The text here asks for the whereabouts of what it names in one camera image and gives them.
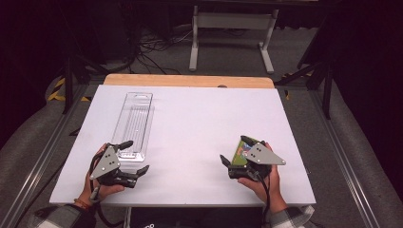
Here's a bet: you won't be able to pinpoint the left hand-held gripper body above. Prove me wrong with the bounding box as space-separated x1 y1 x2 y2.
89 143 141 189

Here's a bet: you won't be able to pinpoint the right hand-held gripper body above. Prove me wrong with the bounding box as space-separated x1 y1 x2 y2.
227 141 287 182

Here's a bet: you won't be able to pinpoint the green printed box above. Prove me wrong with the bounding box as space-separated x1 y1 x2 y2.
231 136 259 166

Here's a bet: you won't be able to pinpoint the clear plastic tray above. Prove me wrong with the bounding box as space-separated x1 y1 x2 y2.
110 91 156 163

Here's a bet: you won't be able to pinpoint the person's left hand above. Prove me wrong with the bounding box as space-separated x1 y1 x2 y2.
77 142 125 208

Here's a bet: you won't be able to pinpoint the person's right hand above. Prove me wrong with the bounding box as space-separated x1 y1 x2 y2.
237 142 288 214

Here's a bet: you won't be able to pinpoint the white table leg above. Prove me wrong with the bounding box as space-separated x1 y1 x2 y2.
123 207 132 228

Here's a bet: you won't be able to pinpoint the black box with white print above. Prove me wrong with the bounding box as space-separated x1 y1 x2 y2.
130 207 264 228

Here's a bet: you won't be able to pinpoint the black tripod stand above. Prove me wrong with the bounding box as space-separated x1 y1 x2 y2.
61 53 110 116
275 18 334 121

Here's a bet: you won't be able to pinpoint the yellow black floor tape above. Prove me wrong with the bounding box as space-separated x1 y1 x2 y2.
47 77 93 103

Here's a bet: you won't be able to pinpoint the left hand-held gripper cable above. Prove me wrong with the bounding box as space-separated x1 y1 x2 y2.
88 151 125 228

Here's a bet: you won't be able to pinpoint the hand-held gripper cable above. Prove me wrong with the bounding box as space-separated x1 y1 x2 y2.
251 170 272 228
88 151 125 228

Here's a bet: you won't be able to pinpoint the right hand-held gripper cable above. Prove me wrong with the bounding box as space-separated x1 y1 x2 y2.
251 170 272 228

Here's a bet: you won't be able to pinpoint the orange bracelet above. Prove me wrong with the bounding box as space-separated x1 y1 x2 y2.
73 198 91 210

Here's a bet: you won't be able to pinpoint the metal floor rail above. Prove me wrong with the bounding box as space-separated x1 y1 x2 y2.
308 89 381 228
0 84 91 228

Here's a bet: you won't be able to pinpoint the black floor cables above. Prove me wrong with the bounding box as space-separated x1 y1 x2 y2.
134 27 194 76

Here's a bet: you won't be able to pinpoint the white metal stand frame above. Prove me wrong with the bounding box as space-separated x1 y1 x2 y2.
188 4 279 75

